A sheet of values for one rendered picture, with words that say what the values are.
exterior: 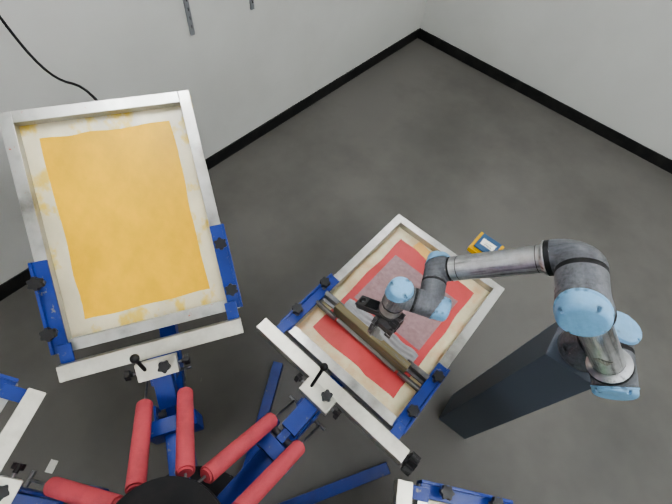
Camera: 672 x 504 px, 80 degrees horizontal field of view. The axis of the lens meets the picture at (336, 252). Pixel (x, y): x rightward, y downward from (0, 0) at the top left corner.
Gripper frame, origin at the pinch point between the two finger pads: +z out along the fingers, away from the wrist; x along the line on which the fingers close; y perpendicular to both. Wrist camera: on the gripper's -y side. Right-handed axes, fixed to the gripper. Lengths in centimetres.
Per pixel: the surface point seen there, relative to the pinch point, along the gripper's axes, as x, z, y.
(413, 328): 18.3, 16.6, 10.2
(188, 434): -66, -8, -18
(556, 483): 47, 112, 120
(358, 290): 15.9, 16.8, -17.5
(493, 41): 367, 79, -113
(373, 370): -6.7, 16.7, 8.6
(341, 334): -4.1, 16.8, -9.9
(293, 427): -42.6, 8.2, 1.0
